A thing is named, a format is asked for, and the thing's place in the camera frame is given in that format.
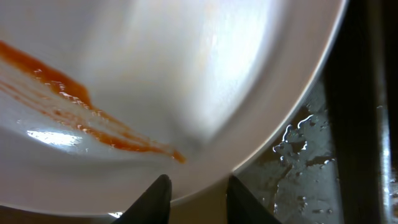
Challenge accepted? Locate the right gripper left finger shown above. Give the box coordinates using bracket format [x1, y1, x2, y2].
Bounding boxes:
[111, 174, 172, 224]

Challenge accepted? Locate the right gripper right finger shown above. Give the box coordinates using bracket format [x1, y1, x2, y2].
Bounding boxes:
[226, 175, 281, 224]

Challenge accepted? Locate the white plate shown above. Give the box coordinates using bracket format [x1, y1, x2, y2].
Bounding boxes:
[1, 0, 348, 215]

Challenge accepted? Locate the brown plastic serving tray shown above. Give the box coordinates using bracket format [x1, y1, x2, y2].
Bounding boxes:
[170, 1, 397, 223]

